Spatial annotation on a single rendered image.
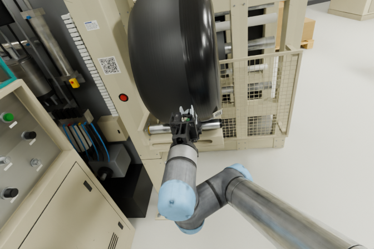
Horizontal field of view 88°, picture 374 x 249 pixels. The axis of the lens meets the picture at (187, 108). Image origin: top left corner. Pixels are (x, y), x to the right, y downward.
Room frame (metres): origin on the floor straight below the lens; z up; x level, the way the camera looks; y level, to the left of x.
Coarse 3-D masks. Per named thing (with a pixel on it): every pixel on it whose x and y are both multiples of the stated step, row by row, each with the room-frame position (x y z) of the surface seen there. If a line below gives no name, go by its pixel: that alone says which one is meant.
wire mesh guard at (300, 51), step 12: (228, 60) 1.09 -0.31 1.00; (240, 60) 1.08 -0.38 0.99; (300, 60) 1.01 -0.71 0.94; (264, 72) 1.05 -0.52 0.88; (240, 108) 1.09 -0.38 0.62; (252, 108) 1.07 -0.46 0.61; (288, 108) 1.02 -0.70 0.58; (228, 120) 1.10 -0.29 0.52; (264, 120) 1.05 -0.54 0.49; (288, 120) 1.01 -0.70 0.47; (288, 132) 1.01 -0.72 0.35
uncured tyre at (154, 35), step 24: (144, 0) 0.73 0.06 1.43; (168, 0) 0.69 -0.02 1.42; (192, 0) 0.66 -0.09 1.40; (144, 24) 0.65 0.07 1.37; (168, 24) 0.62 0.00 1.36; (192, 24) 0.60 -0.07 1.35; (144, 48) 0.60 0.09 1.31; (168, 48) 0.58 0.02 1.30; (192, 48) 0.56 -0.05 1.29; (216, 48) 0.61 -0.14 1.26; (144, 72) 0.58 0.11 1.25; (168, 72) 0.56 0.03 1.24; (192, 72) 0.54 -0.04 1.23; (216, 72) 0.56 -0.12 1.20; (144, 96) 0.59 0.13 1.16; (168, 96) 0.55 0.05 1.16; (192, 96) 0.54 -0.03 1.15; (216, 96) 0.56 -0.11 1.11; (168, 120) 0.60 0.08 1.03
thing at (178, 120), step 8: (176, 112) 0.46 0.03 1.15; (176, 120) 0.43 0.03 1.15; (184, 120) 0.43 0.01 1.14; (192, 120) 0.43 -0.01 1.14; (176, 128) 0.40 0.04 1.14; (184, 128) 0.40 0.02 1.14; (192, 128) 0.40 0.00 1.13; (176, 136) 0.36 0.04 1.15; (184, 136) 0.35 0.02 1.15; (192, 136) 0.40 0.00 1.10; (176, 144) 0.35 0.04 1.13; (184, 144) 0.34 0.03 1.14; (192, 144) 0.35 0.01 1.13
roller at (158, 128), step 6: (210, 120) 0.67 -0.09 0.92; (216, 120) 0.66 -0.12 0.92; (150, 126) 0.72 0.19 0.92; (156, 126) 0.71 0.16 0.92; (162, 126) 0.70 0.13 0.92; (168, 126) 0.69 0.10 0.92; (204, 126) 0.65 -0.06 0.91; (210, 126) 0.65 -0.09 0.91; (216, 126) 0.64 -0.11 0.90; (150, 132) 0.70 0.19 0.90; (156, 132) 0.70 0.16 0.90; (162, 132) 0.69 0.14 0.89; (168, 132) 0.69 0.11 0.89
